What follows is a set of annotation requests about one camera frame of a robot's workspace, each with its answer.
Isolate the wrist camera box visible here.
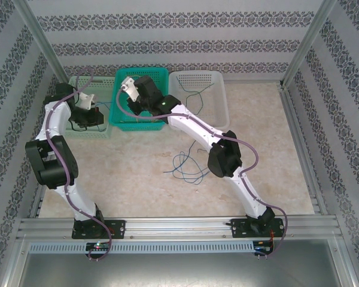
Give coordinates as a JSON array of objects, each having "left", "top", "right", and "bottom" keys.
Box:
[
  {"left": 77, "top": 91, "right": 97, "bottom": 111},
  {"left": 120, "top": 77, "right": 141, "bottom": 103}
]

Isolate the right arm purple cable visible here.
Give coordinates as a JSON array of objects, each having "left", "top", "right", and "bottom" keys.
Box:
[{"left": 115, "top": 88, "right": 290, "bottom": 259}]

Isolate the slotted grey cable duct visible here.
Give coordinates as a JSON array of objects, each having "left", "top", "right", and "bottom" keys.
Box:
[{"left": 28, "top": 240, "right": 255, "bottom": 254}]

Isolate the grey metal panel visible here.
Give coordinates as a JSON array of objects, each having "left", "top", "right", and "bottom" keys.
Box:
[{"left": 5, "top": 252, "right": 355, "bottom": 287}]

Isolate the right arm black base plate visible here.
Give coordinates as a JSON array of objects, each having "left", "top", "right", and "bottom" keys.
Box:
[{"left": 229, "top": 218, "right": 285, "bottom": 239}]

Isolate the dark green cable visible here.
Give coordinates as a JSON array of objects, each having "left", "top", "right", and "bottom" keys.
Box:
[{"left": 175, "top": 75, "right": 215, "bottom": 117}]

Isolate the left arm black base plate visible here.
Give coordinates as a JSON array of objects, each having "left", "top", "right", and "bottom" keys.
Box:
[{"left": 71, "top": 219, "right": 127, "bottom": 240}]

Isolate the left gripper thin black wire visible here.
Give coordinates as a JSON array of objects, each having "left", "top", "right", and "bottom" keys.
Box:
[{"left": 69, "top": 119, "right": 89, "bottom": 133}]

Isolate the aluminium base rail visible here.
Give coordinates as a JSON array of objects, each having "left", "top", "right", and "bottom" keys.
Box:
[{"left": 16, "top": 216, "right": 339, "bottom": 240}]

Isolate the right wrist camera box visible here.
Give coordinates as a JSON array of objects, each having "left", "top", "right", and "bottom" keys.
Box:
[{"left": 120, "top": 77, "right": 141, "bottom": 103}]

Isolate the aluminium frame post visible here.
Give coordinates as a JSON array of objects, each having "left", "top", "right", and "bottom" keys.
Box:
[
  {"left": 13, "top": 0, "right": 71, "bottom": 87},
  {"left": 279, "top": 0, "right": 339, "bottom": 87}
]

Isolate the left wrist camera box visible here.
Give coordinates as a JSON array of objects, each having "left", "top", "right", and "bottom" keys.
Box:
[{"left": 77, "top": 91, "right": 97, "bottom": 111}]

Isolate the teal plastic basket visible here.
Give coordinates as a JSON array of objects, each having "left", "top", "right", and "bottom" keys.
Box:
[{"left": 108, "top": 67, "right": 170, "bottom": 132}]

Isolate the white plastic basket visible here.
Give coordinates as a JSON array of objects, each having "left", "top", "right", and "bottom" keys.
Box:
[{"left": 168, "top": 71, "right": 230, "bottom": 129}]

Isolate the light green plastic basket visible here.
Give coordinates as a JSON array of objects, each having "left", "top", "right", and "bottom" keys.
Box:
[{"left": 61, "top": 75, "right": 117, "bottom": 140}]

